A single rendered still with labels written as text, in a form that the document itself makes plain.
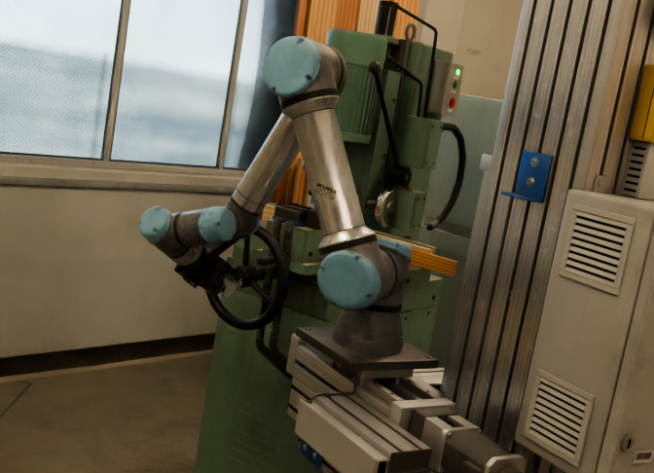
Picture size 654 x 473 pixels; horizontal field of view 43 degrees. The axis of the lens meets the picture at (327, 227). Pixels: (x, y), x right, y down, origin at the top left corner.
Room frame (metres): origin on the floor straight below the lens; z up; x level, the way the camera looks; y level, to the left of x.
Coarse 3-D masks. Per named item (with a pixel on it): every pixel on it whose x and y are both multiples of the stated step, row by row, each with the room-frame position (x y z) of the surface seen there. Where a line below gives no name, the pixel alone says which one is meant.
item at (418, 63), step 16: (416, 48) 2.57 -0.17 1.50; (432, 48) 2.62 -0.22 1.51; (416, 64) 2.57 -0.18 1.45; (416, 96) 2.58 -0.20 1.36; (400, 112) 2.58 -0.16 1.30; (416, 112) 2.60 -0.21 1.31; (400, 128) 2.57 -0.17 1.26; (400, 144) 2.57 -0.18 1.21; (416, 176) 2.66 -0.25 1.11; (368, 224) 2.60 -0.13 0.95; (416, 240) 2.73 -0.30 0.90
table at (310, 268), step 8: (264, 224) 2.54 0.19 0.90; (240, 240) 2.43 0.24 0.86; (256, 240) 2.40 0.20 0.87; (256, 248) 2.40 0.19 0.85; (256, 256) 2.27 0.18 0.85; (288, 264) 2.21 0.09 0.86; (296, 264) 2.20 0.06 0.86; (304, 264) 2.19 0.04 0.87; (312, 264) 2.21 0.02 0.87; (320, 264) 2.23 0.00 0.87; (296, 272) 2.20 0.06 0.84; (304, 272) 2.18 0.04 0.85; (312, 272) 2.20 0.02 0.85; (408, 272) 2.20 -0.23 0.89; (416, 272) 2.24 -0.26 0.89; (424, 272) 2.28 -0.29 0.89; (408, 280) 2.20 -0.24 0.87; (416, 280) 2.25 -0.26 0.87; (424, 280) 2.29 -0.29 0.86; (408, 288) 2.21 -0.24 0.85; (416, 288) 2.25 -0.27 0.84
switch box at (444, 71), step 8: (440, 64) 2.62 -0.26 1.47; (448, 64) 2.61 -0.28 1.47; (456, 64) 2.64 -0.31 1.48; (440, 72) 2.62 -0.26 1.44; (448, 72) 2.60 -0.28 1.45; (432, 80) 2.63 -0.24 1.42; (440, 80) 2.62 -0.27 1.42; (448, 80) 2.61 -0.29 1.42; (456, 80) 2.65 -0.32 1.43; (432, 88) 2.63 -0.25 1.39; (440, 88) 2.61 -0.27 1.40; (448, 88) 2.61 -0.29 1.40; (456, 88) 2.66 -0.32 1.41; (432, 96) 2.62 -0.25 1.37; (440, 96) 2.61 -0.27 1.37; (448, 96) 2.62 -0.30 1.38; (456, 96) 2.67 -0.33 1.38; (432, 104) 2.62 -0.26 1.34; (440, 104) 2.61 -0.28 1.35; (448, 104) 2.63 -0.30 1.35; (456, 104) 2.68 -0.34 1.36; (432, 112) 2.62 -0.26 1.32; (440, 112) 2.60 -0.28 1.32; (448, 112) 2.64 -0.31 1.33
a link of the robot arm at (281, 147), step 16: (272, 128) 1.81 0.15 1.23; (288, 128) 1.78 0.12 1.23; (272, 144) 1.79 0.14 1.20; (288, 144) 1.78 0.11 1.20; (256, 160) 1.81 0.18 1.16; (272, 160) 1.79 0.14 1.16; (288, 160) 1.80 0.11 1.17; (256, 176) 1.80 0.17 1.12; (272, 176) 1.80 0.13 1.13; (240, 192) 1.81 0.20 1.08; (256, 192) 1.80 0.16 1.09; (272, 192) 1.83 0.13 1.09; (240, 208) 1.81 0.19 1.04; (256, 208) 1.82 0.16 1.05; (240, 224) 1.81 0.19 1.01; (256, 224) 1.87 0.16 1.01
